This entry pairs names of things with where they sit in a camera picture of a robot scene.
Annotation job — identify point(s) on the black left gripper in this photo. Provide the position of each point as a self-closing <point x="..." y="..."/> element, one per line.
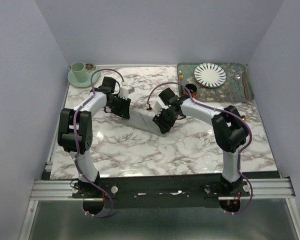
<point x="125" y="110"/>

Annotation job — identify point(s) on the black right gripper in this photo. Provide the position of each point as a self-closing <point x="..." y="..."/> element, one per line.
<point x="164" y="127"/>

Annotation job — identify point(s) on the grey woven cloth napkin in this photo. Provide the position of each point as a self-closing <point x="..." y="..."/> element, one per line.
<point x="142" y="122"/>

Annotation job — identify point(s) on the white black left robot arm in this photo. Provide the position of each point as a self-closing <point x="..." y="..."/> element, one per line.
<point x="75" y="130"/>

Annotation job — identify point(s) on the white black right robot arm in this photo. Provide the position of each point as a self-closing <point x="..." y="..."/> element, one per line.
<point x="230" y="131"/>

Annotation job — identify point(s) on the red black tea cup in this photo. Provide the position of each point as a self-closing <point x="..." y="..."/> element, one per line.
<point x="190" y="90"/>

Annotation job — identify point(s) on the mint green floral plate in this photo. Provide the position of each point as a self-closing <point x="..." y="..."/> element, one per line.
<point x="90" y="69"/>

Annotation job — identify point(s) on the white blue striped plate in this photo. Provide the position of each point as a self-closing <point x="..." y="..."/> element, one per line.
<point x="210" y="75"/>

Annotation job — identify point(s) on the mint green cup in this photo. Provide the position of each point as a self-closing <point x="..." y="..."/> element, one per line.
<point x="79" y="71"/>

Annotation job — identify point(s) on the teal floral serving tray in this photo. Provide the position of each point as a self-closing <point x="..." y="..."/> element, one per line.
<point x="228" y="92"/>

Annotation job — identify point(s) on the silver spoon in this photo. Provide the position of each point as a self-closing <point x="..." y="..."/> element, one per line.
<point x="237" y="78"/>

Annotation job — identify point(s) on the brown wooden knife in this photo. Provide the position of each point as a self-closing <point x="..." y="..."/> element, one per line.
<point x="245" y="85"/>

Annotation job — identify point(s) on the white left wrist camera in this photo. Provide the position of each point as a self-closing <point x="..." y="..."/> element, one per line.
<point x="125" y="91"/>

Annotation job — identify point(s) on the gold fork green handle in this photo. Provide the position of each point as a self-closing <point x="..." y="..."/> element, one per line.
<point x="181" y="77"/>

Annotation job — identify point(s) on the black metal base frame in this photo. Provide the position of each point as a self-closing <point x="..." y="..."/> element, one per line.
<point x="168" y="191"/>

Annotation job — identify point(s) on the aluminium extrusion rail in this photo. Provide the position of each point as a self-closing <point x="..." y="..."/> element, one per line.
<point x="60" y="190"/>

